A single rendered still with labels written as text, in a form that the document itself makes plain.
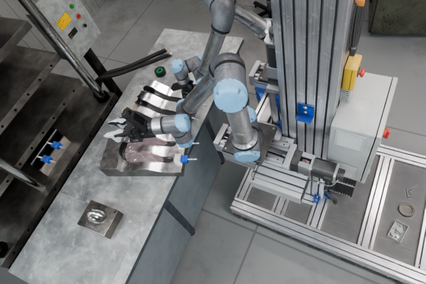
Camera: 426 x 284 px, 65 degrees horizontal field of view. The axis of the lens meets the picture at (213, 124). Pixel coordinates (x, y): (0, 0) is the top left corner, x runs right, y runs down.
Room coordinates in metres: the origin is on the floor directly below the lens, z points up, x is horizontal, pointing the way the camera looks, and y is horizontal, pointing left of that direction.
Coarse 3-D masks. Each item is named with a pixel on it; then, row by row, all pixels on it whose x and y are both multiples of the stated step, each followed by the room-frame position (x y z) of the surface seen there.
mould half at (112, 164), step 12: (108, 144) 1.32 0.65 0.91; (120, 144) 1.28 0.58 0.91; (108, 156) 1.23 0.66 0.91; (120, 156) 1.20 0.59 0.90; (168, 156) 1.11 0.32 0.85; (108, 168) 1.15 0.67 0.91; (120, 168) 1.14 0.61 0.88; (132, 168) 1.10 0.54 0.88; (144, 168) 1.06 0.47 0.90; (156, 168) 1.05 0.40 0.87; (168, 168) 1.03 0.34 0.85; (180, 168) 1.00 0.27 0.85
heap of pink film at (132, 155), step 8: (128, 144) 1.27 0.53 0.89; (136, 144) 1.25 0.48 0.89; (144, 144) 1.23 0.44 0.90; (152, 144) 1.20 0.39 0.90; (160, 144) 1.19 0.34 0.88; (128, 152) 1.21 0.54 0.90; (136, 152) 1.20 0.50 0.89; (144, 152) 1.15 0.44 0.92; (152, 152) 1.14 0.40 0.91; (128, 160) 1.17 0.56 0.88; (136, 160) 1.13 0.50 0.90; (144, 160) 1.11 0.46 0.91; (152, 160) 1.09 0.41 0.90; (160, 160) 1.09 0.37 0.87
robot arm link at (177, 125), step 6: (180, 114) 0.87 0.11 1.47; (186, 114) 0.87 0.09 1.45; (162, 120) 0.87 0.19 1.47; (168, 120) 0.86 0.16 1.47; (174, 120) 0.84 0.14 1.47; (180, 120) 0.84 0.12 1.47; (186, 120) 0.83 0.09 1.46; (162, 126) 0.85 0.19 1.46; (168, 126) 0.84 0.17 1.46; (174, 126) 0.83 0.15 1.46; (180, 126) 0.82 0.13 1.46; (186, 126) 0.81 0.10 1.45; (162, 132) 0.84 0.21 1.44; (168, 132) 0.83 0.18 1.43; (174, 132) 0.82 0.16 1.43; (180, 132) 0.82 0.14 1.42
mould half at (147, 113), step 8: (136, 88) 1.74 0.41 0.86; (160, 88) 1.60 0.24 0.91; (168, 88) 1.59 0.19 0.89; (136, 96) 1.66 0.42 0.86; (144, 96) 1.56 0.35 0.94; (152, 96) 1.55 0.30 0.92; (176, 96) 1.50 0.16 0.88; (128, 104) 1.62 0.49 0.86; (136, 104) 1.52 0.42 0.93; (152, 104) 1.49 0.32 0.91; (160, 104) 1.49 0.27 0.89; (168, 104) 1.47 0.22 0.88; (176, 104) 1.44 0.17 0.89; (120, 112) 1.58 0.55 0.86; (136, 112) 1.47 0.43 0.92; (144, 112) 1.45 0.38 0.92; (152, 112) 1.44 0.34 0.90; (192, 120) 1.33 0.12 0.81
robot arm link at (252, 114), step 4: (248, 108) 0.92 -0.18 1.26; (252, 108) 0.91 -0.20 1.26; (248, 112) 0.89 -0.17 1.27; (252, 112) 0.88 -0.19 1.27; (252, 116) 0.86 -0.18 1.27; (256, 116) 0.87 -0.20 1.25; (252, 120) 0.85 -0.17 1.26; (256, 120) 0.86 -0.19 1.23; (252, 124) 0.84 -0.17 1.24; (256, 124) 0.84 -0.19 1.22; (252, 128) 0.82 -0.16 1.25; (256, 128) 0.82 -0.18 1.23
